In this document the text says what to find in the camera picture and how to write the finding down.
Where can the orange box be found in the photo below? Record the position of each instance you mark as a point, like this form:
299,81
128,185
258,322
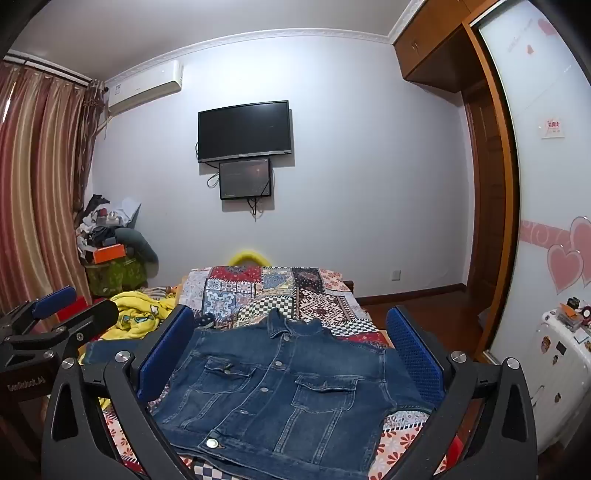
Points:
108,254

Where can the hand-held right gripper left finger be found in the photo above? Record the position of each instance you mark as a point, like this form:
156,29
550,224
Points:
166,353

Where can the black wall television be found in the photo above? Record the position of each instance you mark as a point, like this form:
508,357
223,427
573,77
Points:
244,131

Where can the white cabinet with stickers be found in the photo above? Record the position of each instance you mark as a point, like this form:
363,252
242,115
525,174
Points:
558,369

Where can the striped brown curtain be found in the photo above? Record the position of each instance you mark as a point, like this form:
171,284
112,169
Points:
37,184

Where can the yellow cartoon blanket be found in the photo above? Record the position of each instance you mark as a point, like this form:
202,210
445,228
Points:
138,314

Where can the wooden room door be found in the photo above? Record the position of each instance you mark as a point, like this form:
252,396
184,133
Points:
485,194

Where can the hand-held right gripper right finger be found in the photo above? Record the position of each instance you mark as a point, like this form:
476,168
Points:
413,355

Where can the small black wall monitor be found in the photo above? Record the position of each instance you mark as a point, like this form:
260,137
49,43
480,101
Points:
244,177

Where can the pile of clutter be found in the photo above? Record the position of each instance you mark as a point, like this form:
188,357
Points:
99,221

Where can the white air conditioner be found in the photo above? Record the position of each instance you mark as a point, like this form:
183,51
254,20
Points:
143,87

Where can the red cloth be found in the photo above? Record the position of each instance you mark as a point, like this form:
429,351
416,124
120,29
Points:
81,308

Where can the paper note sticker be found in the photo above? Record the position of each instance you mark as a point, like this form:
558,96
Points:
551,128

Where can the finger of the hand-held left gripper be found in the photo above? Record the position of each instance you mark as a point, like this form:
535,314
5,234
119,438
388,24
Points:
55,302
92,314

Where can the green patterned bag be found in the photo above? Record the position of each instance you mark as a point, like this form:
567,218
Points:
115,277

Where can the small items on suitcase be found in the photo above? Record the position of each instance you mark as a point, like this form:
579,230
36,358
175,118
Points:
575,314

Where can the wooden overhead cabinet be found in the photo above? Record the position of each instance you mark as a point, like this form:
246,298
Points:
429,41

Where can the patchwork bed sheet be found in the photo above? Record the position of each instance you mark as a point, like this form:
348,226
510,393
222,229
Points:
277,290

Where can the blue denim jacket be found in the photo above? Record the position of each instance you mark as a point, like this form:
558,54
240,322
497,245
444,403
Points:
277,392

